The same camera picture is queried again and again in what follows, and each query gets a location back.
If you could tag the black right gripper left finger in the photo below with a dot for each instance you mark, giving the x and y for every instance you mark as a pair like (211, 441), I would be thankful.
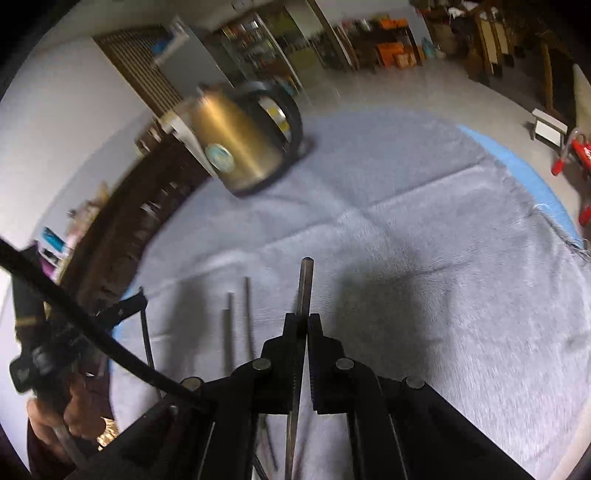
(229, 408)

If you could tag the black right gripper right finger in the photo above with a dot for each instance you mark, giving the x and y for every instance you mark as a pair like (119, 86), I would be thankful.
(389, 426)

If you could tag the metal chopstick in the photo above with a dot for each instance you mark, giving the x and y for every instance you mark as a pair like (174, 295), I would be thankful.
(228, 341)
(298, 333)
(247, 296)

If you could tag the person's left hand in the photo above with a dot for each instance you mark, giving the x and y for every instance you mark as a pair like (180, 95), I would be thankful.
(81, 417)

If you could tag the dark carved wooden sideboard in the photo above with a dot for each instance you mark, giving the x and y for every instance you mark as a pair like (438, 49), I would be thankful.
(107, 257)

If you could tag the grey table cloth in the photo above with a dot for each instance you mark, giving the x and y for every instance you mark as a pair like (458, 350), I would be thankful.
(431, 259)

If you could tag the gold electric kettle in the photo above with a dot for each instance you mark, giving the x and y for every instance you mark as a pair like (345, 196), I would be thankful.
(251, 134)

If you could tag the grey refrigerator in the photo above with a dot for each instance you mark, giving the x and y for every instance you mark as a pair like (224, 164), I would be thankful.
(187, 62)

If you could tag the red plastic chair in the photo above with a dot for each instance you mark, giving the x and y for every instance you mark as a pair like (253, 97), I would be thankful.
(575, 149)

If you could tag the white small step stool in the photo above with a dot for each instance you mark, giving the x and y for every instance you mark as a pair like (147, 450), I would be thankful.
(548, 129)

